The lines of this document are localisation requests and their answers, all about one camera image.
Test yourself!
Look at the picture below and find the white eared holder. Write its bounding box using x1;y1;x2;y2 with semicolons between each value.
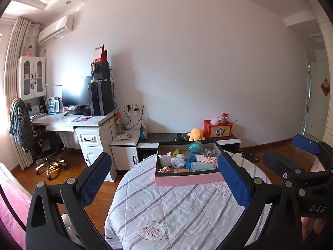
158;154;172;168

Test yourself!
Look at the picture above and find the black floor scale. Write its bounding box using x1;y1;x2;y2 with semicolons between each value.
241;152;261;163

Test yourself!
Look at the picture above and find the white bedside cabinet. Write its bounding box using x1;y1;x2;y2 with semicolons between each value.
110;130;141;175

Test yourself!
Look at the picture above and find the yellow plush toy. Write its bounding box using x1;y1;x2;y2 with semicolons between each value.
187;128;206;141

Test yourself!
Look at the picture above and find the black power cable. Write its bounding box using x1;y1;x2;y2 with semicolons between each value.
122;107;132;131

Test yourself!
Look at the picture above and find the black low cabinet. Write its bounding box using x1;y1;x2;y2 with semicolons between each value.
137;133;241;162

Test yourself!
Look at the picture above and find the white door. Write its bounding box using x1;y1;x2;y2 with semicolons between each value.
303;57;333;141

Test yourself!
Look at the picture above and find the striped quilt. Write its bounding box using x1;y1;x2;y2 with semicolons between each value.
104;151;272;250

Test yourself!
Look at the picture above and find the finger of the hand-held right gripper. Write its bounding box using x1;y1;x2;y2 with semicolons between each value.
293;135;333;174
263;150;313;185

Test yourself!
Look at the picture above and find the red printed box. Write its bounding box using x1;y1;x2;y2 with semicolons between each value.
203;120;233;138

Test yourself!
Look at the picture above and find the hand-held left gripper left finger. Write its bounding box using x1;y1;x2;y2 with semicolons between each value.
25;151;112;250

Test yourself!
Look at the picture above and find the orange-capped bottle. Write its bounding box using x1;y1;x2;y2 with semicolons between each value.
115;112;123;134

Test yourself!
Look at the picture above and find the blue snack bag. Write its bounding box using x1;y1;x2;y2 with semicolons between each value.
139;121;149;140

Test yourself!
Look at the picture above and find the beige curtain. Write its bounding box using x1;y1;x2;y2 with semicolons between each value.
5;17;42;170

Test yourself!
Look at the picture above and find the teal brush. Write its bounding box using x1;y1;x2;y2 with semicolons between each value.
189;141;203;153

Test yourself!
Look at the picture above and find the white glass-door cabinet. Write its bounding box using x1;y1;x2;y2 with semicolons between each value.
17;56;47;101

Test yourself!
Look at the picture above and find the pink printed cloth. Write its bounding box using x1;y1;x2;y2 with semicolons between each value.
311;156;326;174

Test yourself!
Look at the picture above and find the black computer tower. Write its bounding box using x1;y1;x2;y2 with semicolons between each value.
88;81;115;117

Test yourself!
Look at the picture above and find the red door decoration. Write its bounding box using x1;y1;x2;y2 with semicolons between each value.
321;79;330;98

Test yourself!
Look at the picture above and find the person's right hand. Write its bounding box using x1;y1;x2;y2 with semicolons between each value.
302;217;326;240

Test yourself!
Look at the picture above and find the row of books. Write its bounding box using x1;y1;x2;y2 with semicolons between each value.
29;97;48;116

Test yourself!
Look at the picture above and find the white air conditioner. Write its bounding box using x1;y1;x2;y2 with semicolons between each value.
38;15;75;45

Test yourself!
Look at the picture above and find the white cartoon figure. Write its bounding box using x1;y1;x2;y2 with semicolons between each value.
170;154;186;170

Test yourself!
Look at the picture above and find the white desk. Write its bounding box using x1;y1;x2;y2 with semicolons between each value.
31;111;117;183

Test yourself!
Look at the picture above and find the clear plastic box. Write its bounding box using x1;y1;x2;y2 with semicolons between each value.
190;161;217;172

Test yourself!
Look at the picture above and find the black computer monitor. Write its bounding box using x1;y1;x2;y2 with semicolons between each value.
62;76;92;108

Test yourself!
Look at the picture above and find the pink storage box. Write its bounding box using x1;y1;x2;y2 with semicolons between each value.
155;139;227;186

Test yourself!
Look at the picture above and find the pink blanket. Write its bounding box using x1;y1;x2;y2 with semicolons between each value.
0;163;76;250

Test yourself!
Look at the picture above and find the black office chair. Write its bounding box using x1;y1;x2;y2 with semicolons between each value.
10;97;68;179

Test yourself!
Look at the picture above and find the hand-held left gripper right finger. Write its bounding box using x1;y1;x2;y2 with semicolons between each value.
217;152;304;250

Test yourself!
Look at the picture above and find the blue white box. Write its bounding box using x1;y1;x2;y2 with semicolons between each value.
47;96;60;114

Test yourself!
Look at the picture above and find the black speaker box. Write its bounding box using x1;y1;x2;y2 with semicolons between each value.
91;62;110;82

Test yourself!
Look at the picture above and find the dark printed jacket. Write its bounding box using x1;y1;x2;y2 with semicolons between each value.
9;98;34;149

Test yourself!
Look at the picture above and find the window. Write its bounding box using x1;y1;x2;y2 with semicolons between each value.
0;31;7;133

